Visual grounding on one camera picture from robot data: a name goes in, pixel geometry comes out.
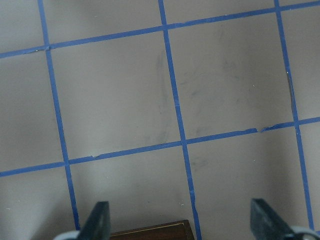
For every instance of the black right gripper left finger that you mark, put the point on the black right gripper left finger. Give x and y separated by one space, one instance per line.
98 224

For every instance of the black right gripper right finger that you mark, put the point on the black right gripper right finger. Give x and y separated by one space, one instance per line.
266 224

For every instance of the dark wooden drawer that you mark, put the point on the dark wooden drawer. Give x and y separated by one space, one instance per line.
178 230

